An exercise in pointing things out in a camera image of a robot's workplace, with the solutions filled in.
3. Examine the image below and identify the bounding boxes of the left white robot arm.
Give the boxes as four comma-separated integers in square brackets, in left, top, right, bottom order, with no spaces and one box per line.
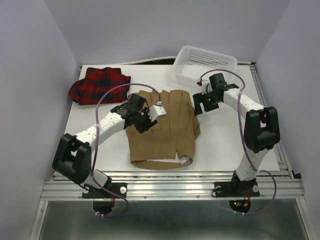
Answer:
[52,93,166,197]

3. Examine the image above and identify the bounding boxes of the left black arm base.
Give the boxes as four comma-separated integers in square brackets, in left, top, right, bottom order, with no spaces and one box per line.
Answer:
[79,182,128,218]

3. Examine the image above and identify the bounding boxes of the white board strip behind table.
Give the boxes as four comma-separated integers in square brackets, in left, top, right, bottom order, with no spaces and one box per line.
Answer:
[117,56,176,65]

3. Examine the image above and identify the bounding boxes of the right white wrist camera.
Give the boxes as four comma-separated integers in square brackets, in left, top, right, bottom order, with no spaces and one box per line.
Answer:
[197,78,213,95]

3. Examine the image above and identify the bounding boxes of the red black plaid skirt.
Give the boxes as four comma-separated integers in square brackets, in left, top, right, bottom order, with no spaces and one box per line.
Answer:
[68,67,131,105]

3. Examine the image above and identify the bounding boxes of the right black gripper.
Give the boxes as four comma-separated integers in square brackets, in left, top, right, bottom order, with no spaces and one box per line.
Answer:
[192,89,221,115]

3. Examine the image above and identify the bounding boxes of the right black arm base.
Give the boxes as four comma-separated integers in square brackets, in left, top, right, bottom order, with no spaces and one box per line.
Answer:
[211,181,260,214]

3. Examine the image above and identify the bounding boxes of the aluminium frame rails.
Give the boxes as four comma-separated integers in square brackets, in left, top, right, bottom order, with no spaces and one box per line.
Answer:
[28,62,311,240]

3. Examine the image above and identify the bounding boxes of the tan brown skirt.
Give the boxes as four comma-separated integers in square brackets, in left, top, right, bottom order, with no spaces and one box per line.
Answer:
[125,89,201,170]

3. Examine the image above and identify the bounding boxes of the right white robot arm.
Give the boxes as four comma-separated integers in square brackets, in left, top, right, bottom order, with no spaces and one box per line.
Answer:
[192,69,281,198]

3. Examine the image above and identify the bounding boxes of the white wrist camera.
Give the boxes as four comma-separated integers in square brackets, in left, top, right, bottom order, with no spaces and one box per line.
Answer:
[197,78,213,95]
[147,105,167,122]

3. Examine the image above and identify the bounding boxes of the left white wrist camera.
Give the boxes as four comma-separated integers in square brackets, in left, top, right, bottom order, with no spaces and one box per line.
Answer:
[147,105,167,122]

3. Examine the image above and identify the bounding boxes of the white plastic basket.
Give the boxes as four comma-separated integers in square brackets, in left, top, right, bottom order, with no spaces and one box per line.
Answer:
[172,45,238,86]

